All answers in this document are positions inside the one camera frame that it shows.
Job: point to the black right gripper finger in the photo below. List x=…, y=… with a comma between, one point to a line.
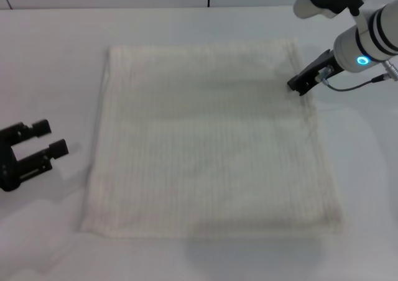
x=311, y=85
x=308, y=72

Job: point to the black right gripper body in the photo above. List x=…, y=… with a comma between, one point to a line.
x=329, y=64

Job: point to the white ribbed towel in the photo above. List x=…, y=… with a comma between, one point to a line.
x=211, y=138

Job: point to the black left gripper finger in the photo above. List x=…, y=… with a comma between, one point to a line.
x=57, y=149
x=40, y=128

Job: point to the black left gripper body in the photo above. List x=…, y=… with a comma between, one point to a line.
x=7, y=163

